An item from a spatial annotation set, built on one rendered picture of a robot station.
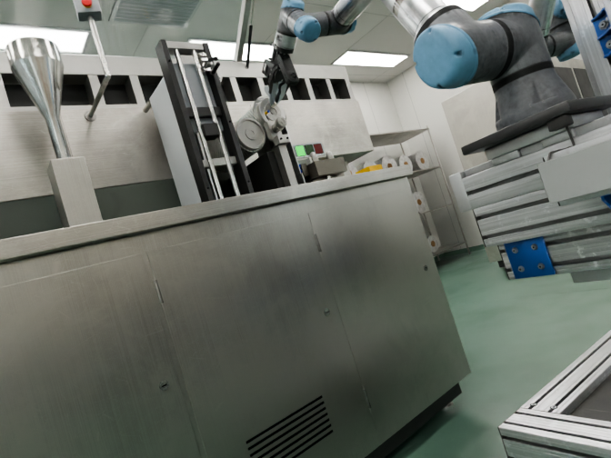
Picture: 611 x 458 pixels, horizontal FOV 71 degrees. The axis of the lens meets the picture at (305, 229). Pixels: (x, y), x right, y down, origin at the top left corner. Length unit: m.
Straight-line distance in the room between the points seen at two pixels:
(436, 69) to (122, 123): 1.25
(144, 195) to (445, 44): 1.22
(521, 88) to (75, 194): 1.16
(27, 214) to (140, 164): 0.42
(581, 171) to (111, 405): 0.96
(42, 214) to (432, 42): 1.29
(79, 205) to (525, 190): 1.15
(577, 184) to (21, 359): 1.02
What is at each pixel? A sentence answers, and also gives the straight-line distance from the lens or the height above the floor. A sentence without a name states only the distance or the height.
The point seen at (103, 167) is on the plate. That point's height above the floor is 1.21.
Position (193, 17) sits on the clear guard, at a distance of 2.06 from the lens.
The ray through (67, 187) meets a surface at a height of 1.08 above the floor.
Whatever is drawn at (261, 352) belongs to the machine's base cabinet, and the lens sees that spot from 1.15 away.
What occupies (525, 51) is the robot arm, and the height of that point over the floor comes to 0.95.
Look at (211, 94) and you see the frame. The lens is 1.48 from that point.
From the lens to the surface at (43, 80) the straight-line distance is 1.52.
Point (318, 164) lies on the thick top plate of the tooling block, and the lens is 1.69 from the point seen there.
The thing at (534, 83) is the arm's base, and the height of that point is 0.88.
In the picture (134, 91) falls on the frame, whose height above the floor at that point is 1.51.
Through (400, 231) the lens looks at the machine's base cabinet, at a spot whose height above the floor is 0.67.
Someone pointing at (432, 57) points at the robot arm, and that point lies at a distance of 0.91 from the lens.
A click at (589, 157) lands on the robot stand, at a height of 0.71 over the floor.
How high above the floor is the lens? 0.71
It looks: 3 degrees up
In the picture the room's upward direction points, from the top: 17 degrees counter-clockwise
